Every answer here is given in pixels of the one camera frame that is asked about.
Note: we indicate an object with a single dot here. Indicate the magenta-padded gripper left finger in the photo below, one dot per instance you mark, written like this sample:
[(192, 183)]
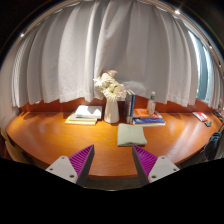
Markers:
[(71, 166)]

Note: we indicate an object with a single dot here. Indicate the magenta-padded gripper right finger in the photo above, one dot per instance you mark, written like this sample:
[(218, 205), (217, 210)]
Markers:
[(155, 166)]

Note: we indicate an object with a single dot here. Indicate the pale green towel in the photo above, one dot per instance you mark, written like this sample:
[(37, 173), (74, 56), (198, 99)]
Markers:
[(131, 135)]

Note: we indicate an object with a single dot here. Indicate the pale yellow book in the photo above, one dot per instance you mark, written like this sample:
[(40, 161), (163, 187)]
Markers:
[(78, 122)]

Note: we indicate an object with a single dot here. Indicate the flat blue book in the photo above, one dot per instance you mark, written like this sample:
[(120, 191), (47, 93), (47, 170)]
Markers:
[(148, 121)]

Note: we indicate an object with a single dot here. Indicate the thin grey-white book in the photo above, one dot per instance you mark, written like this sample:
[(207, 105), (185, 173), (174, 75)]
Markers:
[(80, 118)]

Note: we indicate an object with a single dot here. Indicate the thick white book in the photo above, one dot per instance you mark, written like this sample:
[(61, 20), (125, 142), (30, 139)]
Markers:
[(89, 111)]

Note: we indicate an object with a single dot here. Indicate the tan chair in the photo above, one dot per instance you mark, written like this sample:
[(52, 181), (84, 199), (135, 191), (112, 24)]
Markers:
[(13, 150)]

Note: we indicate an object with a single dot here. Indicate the clear plastic bottle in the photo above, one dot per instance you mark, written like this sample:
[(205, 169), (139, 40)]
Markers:
[(151, 106)]

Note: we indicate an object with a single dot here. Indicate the dark chair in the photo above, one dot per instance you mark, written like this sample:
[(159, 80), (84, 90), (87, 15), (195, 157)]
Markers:
[(213, 146)]

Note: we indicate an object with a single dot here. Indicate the upright dark grey book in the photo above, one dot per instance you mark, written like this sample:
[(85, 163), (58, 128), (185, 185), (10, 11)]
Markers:
[(128, 106)]

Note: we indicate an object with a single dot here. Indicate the white ceramic vase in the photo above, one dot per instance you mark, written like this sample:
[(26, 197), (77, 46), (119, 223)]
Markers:
[(111, 113)]

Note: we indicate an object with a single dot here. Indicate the small red flat object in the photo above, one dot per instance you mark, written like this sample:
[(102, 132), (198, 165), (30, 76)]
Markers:
[(200, 116)]

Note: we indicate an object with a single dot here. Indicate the small dark object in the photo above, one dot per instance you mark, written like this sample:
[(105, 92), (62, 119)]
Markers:
[(208, 123)]

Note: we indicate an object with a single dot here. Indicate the white flower bouquet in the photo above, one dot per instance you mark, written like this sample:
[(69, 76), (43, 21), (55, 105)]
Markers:
[(110, 87)]

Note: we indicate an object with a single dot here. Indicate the window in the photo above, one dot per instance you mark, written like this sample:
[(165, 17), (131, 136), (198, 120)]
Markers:
[(201, 66)]

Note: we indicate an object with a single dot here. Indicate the white curtain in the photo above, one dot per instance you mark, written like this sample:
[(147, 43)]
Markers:
[(100, 50)]

